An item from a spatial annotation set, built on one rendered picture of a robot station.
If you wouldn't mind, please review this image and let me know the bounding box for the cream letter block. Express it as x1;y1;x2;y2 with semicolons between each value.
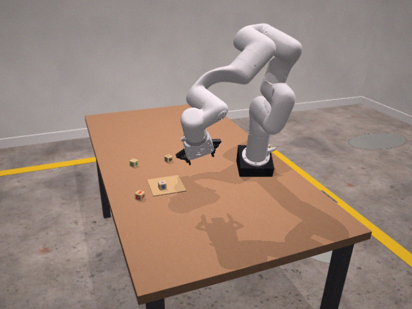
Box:
129;159;138;167
164;154;173;163
158;180;167;191
135;190;145;201

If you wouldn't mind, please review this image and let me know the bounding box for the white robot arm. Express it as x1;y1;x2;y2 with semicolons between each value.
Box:
180;24;302;166

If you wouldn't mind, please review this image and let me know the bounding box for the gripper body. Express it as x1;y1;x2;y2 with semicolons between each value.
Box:
183;132;214;160

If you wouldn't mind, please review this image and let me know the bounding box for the tan flat mat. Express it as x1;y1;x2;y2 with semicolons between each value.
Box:
147;175;186;196

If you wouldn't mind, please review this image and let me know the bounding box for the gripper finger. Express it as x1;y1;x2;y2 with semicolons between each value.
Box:
211;138;221;157
176;149;191;165

